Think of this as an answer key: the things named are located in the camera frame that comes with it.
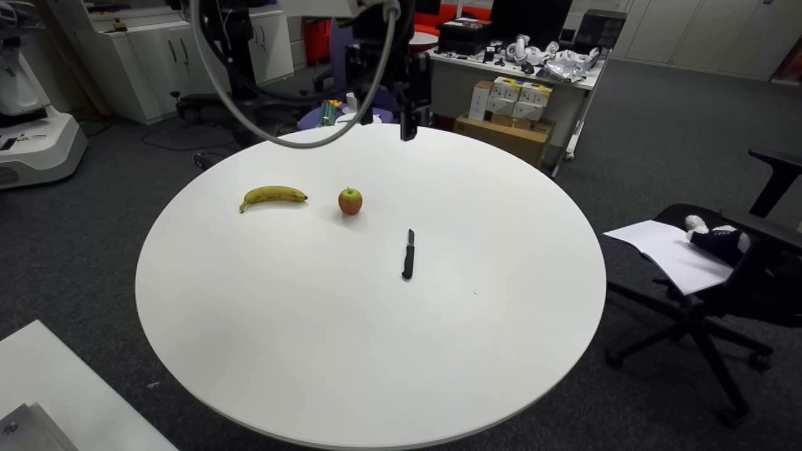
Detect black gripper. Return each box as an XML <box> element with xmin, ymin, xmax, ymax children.
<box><xmin>349</xmin><ymin>8</ymin><xmax>422</xmax><ymax>142</ymax></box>

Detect red green apple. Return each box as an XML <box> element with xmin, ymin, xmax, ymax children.
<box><xmin>335</xmin><ymin>185</ymin><xmax>366</xmax><ymax>219</ymax></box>

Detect green packet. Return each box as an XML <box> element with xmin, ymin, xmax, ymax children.
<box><xmin>318</xmin><ymin>95</ymin><xmax>345</xmax><ymax>129</ymax></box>

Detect white cluttered desk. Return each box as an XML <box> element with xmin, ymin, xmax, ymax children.
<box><xmin>419</xmin><ymin>45</ymin><xmax>606</xmax><ymax>167</ymax></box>

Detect red sofa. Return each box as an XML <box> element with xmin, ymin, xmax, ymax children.
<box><xmin>299</xmin><ymin>0</ymin><xmax>497</xmax><ymax>67</ymax></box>

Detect black case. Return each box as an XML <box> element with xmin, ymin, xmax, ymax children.
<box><xmin>437</xmin><ymin>17</ymin><xmax>489</xmax><ymax>56</ymax></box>

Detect white paper bag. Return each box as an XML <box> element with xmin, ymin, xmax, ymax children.
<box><xmin>512</xmin><ymin>81</ymin><xmax>557</xmax><ymax>130</ymax></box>
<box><xmin>485</xmin><ymin>76</ymin><xmax>521</xmax><ymax>125</ymax></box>

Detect large cardboard box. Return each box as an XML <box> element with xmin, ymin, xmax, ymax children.
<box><xmin>454</xmin><ymin>112</ymin><xmax>557</xmax><ymax>165</ymax></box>

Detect yellow banana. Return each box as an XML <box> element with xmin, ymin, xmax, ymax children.
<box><xmin>237</xmin><ymin>184</ymin><xmax>310</xmax><ymax>216</ymax></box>

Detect large black monitor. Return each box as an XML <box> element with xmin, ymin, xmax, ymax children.
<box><xmin>489</xmin><ymin>0</ymin><xmax>576</xmax><ymax>48</ymax></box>

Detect pile of plastic bags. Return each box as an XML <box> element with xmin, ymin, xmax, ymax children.
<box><xmin>479</xmin><ymin>33</ymin><xmax>606</xmax><ymax>86</ymax></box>

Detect small black monitor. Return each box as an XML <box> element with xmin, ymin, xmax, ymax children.
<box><xmin>574</xmin><ymin>8</ymin><xmax>630</xmax><ymax>56</ymax></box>

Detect white cabinet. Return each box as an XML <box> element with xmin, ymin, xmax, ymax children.
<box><xmin>82</xmin><ymin>5</ymin><xmax>295</xmax><ymax>129</ymax></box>

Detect white paper sheets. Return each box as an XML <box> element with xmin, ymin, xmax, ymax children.
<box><xmin>601</xmin><ymin>219</ymin><xmax>736</xmax><ymax>299</ymax></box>

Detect black white handheld controller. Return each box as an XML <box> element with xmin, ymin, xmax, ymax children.
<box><xmin>681</xmin><ymin>212</ymin><xmax>754</xmax><ymax>263</ymax></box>

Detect black swivel chair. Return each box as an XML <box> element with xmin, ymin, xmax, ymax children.
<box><xmin>601</xmin><ymin>199</ymin><xmax>802</xmax><ymax>423</ymax></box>

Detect metal mounting plate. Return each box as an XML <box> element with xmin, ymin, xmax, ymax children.
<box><xmin>0</xmin><ymin>398</ymin><xmax>79</xmax><ymax>451</ymax></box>

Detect black pedestal stand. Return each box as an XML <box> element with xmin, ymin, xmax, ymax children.
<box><xmin>172</xmin><ymin>0</ymin><xmax>306</xmax><ymax>145</ymax></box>

